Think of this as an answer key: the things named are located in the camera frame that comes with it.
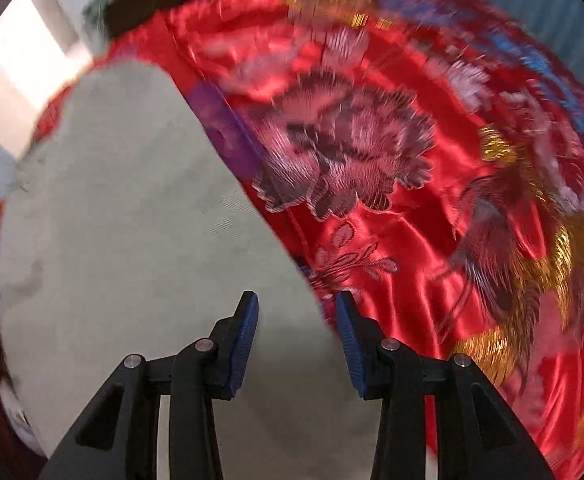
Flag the beige khaki pants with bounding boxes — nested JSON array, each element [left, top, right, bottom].
[[0, 61, 379, 479]]

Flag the red floral satin quilt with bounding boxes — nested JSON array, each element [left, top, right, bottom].
[[31, 0, 584, 480]]

